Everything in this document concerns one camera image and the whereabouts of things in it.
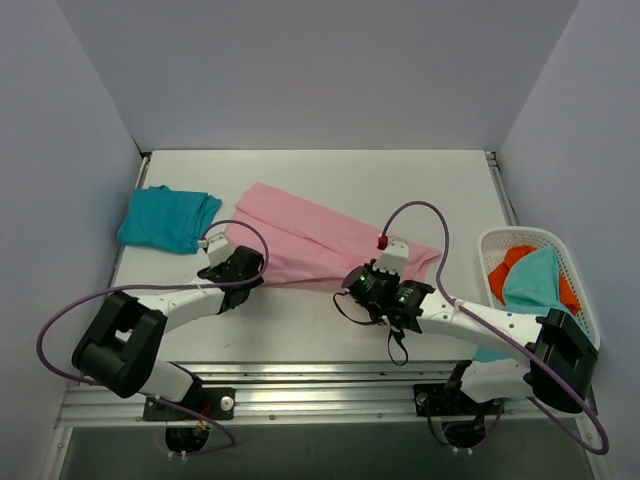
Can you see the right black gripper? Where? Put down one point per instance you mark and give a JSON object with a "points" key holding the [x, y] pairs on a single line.
{"points": [[377, 272]]}

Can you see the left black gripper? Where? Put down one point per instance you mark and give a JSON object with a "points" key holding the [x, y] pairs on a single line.
{"points": [[245, 261]]}

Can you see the pink t shirt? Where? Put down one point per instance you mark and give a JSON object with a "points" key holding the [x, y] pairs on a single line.
{"points": [[307, 242]]}

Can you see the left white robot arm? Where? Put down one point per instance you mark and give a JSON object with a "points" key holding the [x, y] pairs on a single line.
{"points": [[120, 348]]}

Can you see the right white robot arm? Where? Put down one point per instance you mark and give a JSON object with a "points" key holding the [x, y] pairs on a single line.
{"points": [[557, 355]]}

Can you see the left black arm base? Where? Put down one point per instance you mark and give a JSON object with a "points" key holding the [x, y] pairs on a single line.
{"points": [[194, 426]]}

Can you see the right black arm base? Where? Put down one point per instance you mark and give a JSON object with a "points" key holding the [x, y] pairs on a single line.
{"points": [[453, 418]]}

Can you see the folded teal t shirt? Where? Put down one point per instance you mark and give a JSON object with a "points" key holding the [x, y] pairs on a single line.
{"points": [[167, 220]]}

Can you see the white plastic laundry basket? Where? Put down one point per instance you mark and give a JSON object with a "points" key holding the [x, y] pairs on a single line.
{"points": [[529, 270]]}

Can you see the light turquoise t shirt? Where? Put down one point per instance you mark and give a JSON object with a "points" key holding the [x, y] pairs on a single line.
{"points": [[530, 290]]}

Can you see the orange t shirt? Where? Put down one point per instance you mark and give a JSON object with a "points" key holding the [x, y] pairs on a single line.
{"points": [[505, 275]]}

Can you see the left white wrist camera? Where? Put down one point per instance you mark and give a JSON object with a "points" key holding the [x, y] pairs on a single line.
{"points": [[217, 249]]}

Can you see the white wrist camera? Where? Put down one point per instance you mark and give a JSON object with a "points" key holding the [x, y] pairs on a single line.
{"points": [[394, 255], [217, 249]]}

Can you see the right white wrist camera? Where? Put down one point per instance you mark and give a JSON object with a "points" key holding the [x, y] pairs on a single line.
{"points": [[394, 255]]}

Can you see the aluminium mounting rail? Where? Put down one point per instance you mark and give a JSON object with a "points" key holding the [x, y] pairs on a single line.
{"points": [[293, 394]]}

